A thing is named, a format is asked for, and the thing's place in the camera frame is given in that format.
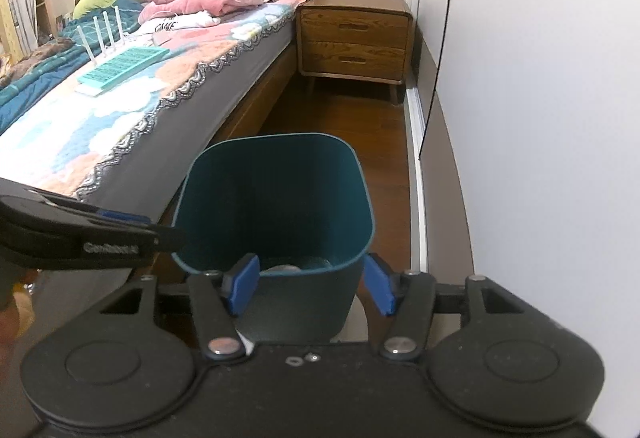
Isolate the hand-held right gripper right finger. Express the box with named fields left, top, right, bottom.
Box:
left=364, top=254, right=531, bottom=361

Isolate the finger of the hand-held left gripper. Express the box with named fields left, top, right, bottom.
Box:
left=20, top=188, right=153, bottom=230
left=147, top=224, right=187, bottom=254

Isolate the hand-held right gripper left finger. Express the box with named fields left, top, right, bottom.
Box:
left=97, top=254, right=261, bottom=361

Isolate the teal plastic bin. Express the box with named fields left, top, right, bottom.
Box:
left=170, top=132, right=376, bottom=345

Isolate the person's left hand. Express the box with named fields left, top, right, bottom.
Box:
left=0, top=290, right=35, bottom=371

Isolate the pale round object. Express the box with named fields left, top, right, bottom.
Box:
left=260, top=257, right=333, bottom=275

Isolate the bed with patterned cover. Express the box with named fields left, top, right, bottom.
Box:
left=0, top=0, right=318, bottom=201

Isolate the grey mattress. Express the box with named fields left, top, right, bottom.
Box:
left=75, top=0, right=301, bottom=229

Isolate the white router with antennas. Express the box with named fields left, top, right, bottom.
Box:
left=74, top=7, right=126, bottom=99

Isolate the teal grid tray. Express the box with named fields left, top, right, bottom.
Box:
left=77, top=47, right=167, bottom=95

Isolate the teal blanket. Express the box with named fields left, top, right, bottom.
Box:
left=0, top=0, right=146, bottom=135

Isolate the white printed shirt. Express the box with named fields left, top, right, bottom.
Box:
left=131, top=10, right=222, bottom=37

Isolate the wooden nightstand drawer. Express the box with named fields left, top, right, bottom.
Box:
left=301, top=12, right=409, bottom=51
left=301, top=41, right=407, bottom=82

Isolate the pink garment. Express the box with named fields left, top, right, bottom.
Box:
left=137, top=0, right=265, bottom=25

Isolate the wooden nightstand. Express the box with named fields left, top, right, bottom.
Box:
left=295, top=0, right=417, bottom=106

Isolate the silver floor rail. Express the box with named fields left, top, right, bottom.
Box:
left=404, top=85, right=431, bottom=273

